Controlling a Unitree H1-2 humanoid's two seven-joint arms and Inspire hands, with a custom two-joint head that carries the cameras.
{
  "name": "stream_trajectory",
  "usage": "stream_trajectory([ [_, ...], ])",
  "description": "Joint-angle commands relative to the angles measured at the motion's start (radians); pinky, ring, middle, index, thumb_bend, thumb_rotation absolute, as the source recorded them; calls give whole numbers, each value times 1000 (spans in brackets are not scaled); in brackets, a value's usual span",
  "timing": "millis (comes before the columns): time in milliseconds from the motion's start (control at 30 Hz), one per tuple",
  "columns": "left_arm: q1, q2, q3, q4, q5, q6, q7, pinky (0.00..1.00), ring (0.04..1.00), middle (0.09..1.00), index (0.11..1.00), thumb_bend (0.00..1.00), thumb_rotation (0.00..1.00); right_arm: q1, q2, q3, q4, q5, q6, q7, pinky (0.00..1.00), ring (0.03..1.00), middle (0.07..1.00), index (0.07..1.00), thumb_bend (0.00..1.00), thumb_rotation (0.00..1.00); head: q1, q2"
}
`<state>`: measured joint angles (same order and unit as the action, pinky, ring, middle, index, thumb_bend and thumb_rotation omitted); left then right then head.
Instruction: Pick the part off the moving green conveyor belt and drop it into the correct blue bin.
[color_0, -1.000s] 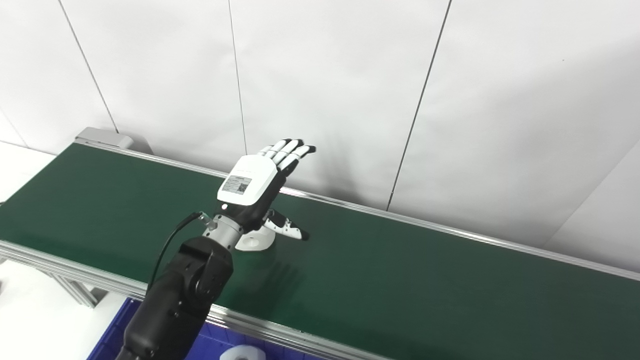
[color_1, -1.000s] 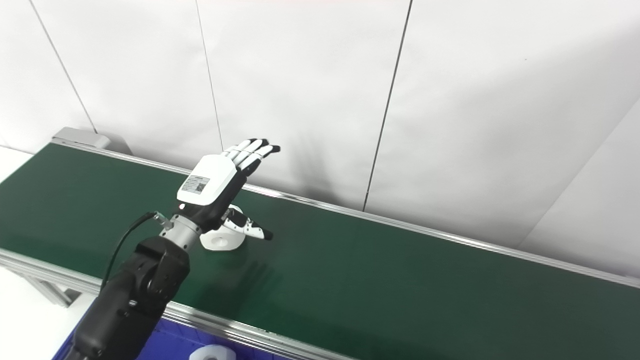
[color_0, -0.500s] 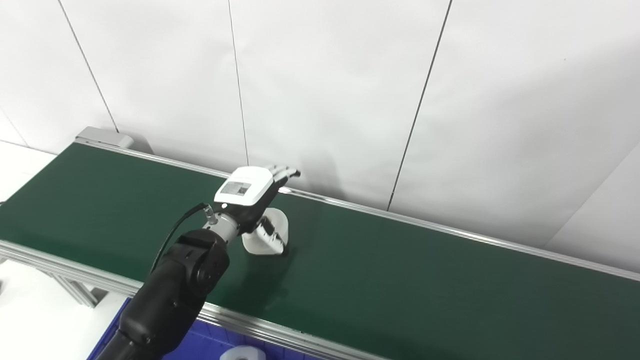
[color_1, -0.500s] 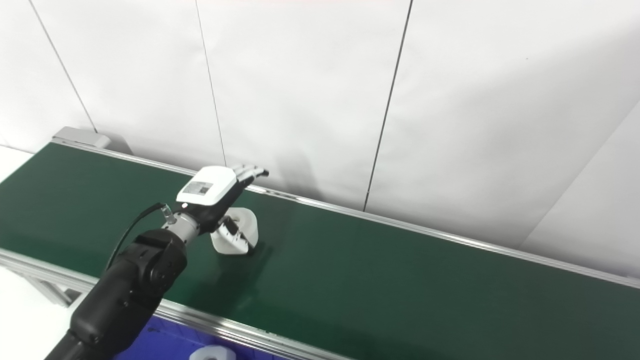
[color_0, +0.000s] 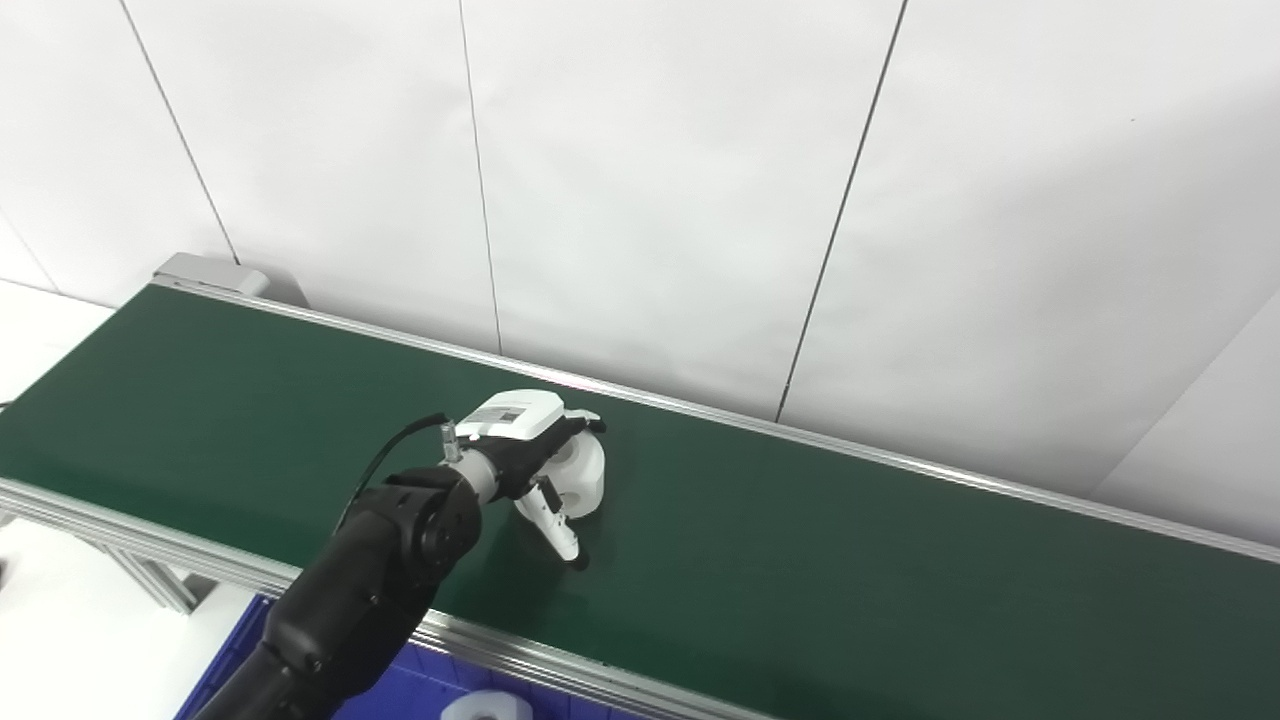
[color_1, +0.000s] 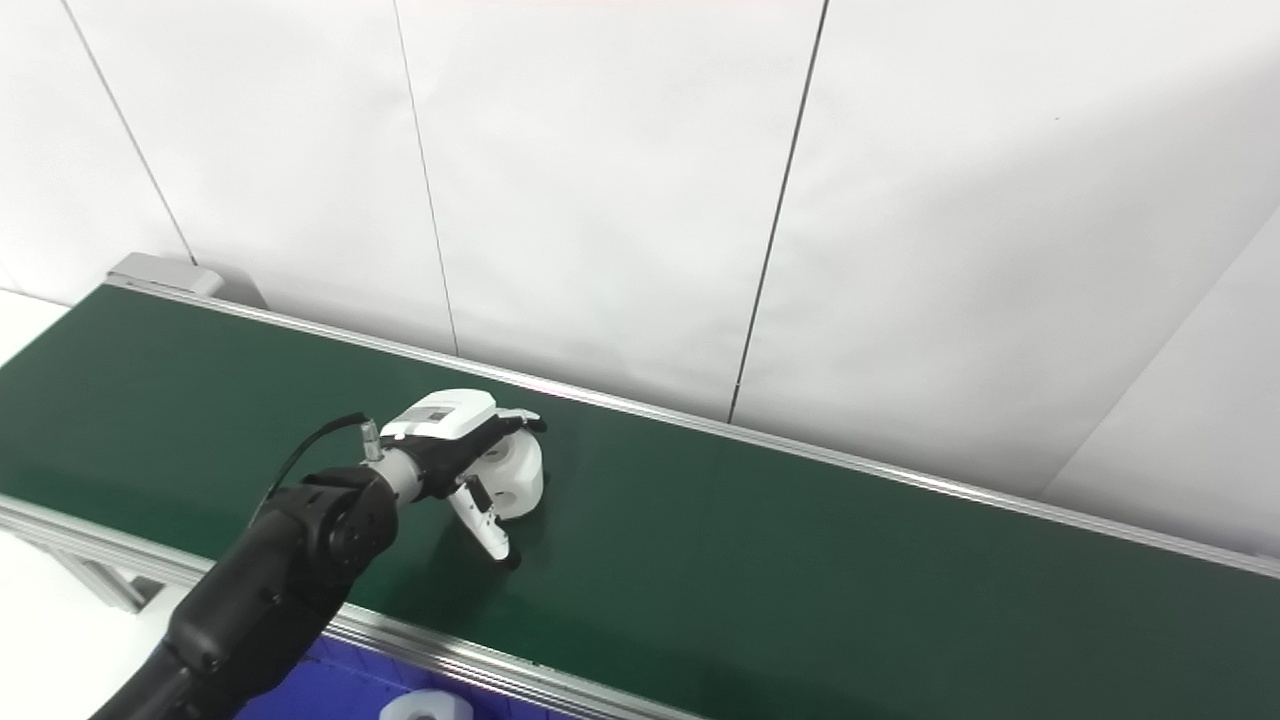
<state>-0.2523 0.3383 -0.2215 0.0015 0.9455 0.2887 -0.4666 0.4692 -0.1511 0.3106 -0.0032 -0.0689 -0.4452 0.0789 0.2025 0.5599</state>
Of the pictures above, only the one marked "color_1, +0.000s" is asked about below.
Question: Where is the white two-hole cylinder part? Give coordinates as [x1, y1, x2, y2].
[468, 427, 547, 522]
[377, 687, 477, 720]

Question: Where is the aluminium conveyor rail at wall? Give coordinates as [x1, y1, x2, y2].
[103, 279, 1280, 581]

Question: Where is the aluminium conveyor rail at bins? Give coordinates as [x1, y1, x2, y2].
[0, 492, 706, 720]

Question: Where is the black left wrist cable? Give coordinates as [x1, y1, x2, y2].
[247, 411, 387, 527]

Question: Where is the blue bin with white part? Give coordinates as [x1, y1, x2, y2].
[233, 634, 606, 720]

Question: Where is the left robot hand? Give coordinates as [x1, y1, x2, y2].
[380, 389, 549, 571]

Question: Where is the grey conveyor end box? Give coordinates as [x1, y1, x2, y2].
[104, 252, 227, 299]

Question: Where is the green conveyor belt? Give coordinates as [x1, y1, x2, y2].
[0, 285, 1280, 720]

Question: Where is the aluminium conveyor leg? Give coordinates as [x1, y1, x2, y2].
[54, 544, 153, 614]

